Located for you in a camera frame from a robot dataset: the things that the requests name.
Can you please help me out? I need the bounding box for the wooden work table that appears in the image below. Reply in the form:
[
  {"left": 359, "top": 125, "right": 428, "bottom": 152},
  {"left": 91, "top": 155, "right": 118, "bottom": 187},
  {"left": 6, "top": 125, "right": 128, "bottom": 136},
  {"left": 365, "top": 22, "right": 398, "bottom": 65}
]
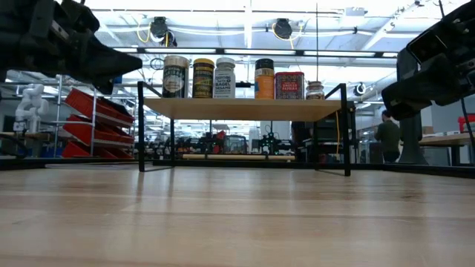
[{"left": 419, "top": 132, "right": 475, "bottom": 167}]

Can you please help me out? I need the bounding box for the bagel sesame jar white lid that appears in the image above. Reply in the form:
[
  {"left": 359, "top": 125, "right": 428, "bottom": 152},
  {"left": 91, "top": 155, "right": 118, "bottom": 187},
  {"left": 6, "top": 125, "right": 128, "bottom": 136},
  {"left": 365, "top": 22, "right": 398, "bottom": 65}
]
[{"left": 213, "top": 56, "right": 237, "bottom": 99}]

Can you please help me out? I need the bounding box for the black robot with green lights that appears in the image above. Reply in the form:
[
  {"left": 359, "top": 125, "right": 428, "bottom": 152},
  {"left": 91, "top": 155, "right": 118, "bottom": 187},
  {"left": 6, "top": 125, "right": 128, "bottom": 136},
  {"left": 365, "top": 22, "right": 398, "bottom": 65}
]
[{"left": 255, "top": 131, "right": 286, "bottom": 156}]

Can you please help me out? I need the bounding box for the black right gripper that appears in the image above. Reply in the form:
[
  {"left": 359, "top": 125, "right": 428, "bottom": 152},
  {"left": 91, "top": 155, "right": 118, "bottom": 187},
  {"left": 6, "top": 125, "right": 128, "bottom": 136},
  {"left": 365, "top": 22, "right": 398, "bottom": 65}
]
[{"left": 381, "top": 0, "right": 475, "bottom": 120}]

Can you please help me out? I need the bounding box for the wooden shelf with black legs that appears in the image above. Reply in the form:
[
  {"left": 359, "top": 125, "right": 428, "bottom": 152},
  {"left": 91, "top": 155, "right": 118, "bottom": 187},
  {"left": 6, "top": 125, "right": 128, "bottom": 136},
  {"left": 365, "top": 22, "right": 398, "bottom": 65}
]
[{"left": 137, "top": 80, "right": 352, "bottom": 177}]

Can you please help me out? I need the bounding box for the red box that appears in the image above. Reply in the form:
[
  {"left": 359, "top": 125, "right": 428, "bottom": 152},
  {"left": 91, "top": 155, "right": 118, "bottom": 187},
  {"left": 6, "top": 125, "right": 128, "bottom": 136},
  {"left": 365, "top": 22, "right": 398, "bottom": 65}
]
[{"left": 458, "top": 114, "right": 475, "bottom": 134}]

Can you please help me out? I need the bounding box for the black ceiling cable reel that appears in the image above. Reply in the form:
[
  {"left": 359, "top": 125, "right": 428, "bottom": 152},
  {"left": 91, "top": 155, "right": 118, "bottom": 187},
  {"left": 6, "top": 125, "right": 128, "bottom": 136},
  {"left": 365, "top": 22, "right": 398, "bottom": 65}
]
[
  {"left": 272, "top": 18, "right": 294, "bottom": 41},
  {"left": 149, "top": 16, "right": 178, "bottom": 48}
]

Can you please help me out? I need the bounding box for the smoked paprika tin red lid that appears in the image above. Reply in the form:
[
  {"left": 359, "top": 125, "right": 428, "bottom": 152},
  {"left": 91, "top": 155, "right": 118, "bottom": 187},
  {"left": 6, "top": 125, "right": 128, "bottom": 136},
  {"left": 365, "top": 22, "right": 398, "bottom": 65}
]
[{"left": 275, "top": 71, "right": 306, "bottom": 101}]

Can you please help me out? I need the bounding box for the person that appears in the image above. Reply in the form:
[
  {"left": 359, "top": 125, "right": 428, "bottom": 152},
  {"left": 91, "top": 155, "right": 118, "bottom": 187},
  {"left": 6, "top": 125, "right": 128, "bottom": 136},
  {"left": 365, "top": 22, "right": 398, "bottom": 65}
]
[{"left": 373, "top": 109, "right": 402, "bottom": 164}]

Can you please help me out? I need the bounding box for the black cylindrical post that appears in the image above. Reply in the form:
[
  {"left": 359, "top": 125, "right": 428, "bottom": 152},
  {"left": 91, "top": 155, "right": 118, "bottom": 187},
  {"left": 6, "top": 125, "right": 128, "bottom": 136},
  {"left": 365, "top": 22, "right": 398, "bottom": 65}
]
[{"left": 396, "top": 47, "right": 430, "bottom": 166}]

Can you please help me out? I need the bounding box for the thin black slanted rod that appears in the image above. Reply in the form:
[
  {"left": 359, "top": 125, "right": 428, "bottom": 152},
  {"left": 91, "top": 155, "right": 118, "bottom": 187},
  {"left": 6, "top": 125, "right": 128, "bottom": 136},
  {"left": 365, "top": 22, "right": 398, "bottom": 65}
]
[{"left": 439, "top": 0, "right": 475, "bottom": 144}]

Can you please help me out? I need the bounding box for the small saffron jar cork stopper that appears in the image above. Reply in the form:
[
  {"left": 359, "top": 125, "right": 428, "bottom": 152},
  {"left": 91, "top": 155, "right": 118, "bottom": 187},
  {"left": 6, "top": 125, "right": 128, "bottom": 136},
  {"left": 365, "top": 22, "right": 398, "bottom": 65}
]
[{"left": 305, "top": 80, "right": 326, "bottom": 101}]

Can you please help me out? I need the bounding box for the crunchy onion jar yellow lid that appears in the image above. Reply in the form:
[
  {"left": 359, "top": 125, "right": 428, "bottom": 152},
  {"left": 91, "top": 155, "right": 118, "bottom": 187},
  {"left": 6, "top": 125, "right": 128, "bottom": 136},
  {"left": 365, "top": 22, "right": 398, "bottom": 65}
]
[{"left": 191, "top": 58, "right": 216, "bottom": 99}]

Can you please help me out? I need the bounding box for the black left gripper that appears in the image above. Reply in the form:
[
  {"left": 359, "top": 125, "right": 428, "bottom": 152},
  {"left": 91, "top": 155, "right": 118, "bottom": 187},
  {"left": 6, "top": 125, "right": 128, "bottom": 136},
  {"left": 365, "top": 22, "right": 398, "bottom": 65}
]
[{"left": 22, "top": 0, "right": 144, "bottom": 96}]

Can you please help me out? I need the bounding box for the orange turmeric bottle black lid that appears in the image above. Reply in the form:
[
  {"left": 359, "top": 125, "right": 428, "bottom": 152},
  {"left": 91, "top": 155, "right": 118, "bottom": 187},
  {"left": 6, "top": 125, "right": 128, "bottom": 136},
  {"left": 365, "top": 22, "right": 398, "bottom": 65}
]
[{"left": 254, "top": 58, "right": 276, "bottom": 100}]

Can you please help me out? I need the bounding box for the furikake jar tan lid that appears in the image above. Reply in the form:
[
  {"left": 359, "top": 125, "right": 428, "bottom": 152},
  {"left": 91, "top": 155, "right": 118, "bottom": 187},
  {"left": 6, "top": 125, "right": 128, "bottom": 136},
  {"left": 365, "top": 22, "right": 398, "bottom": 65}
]
[{"left": 162, "top": 55, "right": 191, "bottom": 99}]

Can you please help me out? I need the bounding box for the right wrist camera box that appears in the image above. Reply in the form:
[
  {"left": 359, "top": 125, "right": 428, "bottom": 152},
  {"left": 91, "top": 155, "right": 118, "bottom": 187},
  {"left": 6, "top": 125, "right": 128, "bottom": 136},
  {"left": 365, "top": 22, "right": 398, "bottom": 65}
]
[{"left": 406, "top": 29, "right": 451, "bottom": 67}]

